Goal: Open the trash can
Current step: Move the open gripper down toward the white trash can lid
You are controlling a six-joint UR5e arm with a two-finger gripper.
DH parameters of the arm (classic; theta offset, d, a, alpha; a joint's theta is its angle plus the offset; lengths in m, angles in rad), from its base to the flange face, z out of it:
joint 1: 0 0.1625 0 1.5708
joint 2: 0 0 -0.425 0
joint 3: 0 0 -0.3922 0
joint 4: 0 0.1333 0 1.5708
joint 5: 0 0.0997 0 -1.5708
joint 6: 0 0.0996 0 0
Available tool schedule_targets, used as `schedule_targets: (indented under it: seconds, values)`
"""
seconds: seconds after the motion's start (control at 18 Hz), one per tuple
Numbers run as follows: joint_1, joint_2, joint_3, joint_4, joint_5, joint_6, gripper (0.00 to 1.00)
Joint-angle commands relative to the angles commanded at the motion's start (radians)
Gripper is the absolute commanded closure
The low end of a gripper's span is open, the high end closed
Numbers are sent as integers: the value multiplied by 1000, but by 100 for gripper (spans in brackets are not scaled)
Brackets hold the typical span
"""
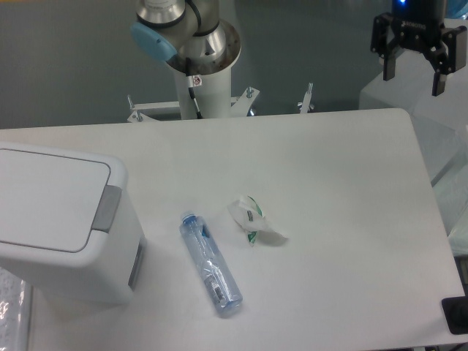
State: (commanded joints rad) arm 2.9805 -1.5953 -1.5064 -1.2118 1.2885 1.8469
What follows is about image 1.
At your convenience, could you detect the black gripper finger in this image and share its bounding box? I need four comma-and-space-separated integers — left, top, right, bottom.
370, 12, 401, 81
429, 26, 467, 97

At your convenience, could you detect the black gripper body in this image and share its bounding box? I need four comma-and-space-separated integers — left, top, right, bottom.
390, 0, 447, 53

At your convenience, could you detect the silver robot arm blue cap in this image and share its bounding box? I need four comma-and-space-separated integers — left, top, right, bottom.
131, 1, 467, 96

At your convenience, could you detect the white trash can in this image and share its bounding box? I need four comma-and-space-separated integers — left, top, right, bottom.
1, 142, 146, 303

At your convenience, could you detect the white trash can lid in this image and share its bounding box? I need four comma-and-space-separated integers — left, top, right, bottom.
1, 143, 128, 253

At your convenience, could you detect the metal clamp bolt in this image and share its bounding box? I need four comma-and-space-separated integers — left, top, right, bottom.
297, 83, 314, 114

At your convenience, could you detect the crumpled white green wrapper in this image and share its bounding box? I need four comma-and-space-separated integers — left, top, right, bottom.
227, 195, 289, 246

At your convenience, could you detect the black object at edge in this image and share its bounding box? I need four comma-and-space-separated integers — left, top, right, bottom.
442, 296, 468, 335

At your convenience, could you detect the clear plastic water bottle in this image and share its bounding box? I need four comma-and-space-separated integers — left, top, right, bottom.
179, 211, 243, 317

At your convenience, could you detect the white metal base frame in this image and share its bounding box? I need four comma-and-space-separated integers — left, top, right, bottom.
127, 86, 260, 123

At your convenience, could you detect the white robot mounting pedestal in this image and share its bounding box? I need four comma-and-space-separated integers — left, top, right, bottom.
170, 61, 235, 120

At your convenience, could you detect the black cable on pedestal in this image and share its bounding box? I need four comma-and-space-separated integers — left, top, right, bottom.
184, 56, 204, 120

